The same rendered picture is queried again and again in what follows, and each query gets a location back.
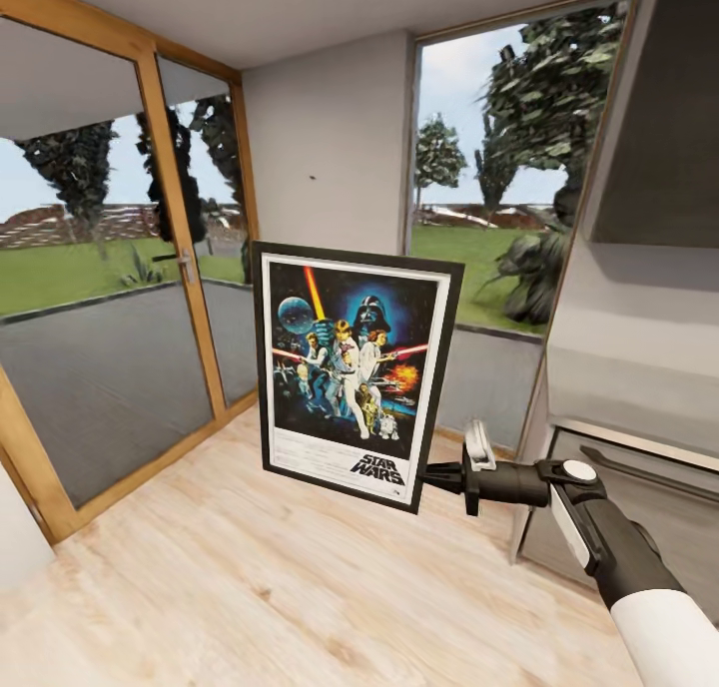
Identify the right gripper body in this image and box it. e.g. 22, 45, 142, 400
461, 443, 519, 517

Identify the poster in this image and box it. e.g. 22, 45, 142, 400
251, 238, 465, 514

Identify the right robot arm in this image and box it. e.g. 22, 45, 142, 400
416, 418, 719, 687

